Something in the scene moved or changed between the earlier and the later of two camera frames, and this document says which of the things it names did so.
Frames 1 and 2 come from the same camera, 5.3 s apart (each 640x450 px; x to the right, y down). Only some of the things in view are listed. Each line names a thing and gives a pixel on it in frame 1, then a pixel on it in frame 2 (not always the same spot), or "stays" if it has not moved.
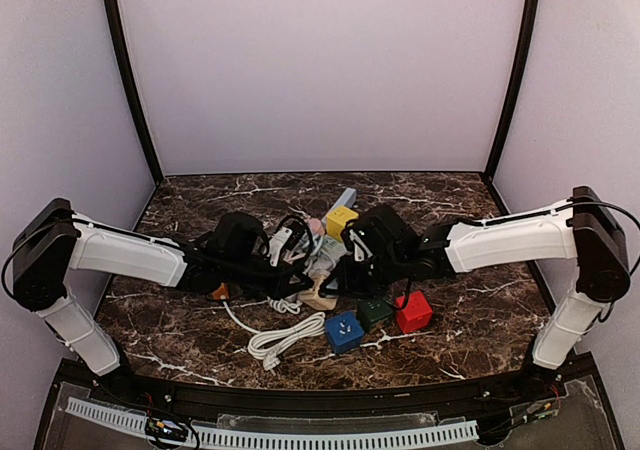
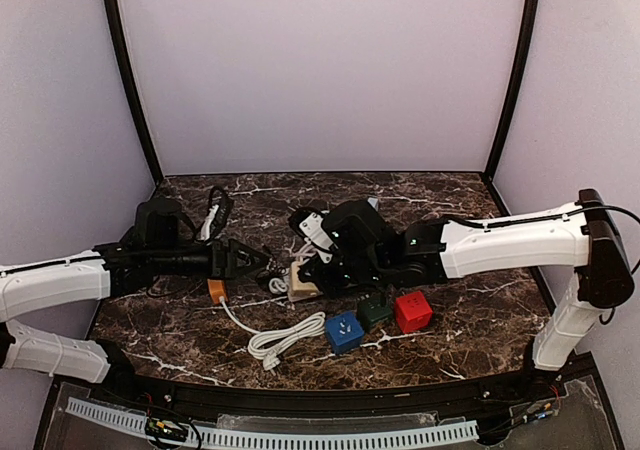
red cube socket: [416, 314] stays
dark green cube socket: [372, 311] stays
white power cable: [272, 344] stays
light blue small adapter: [348, 199] → [373, 202]
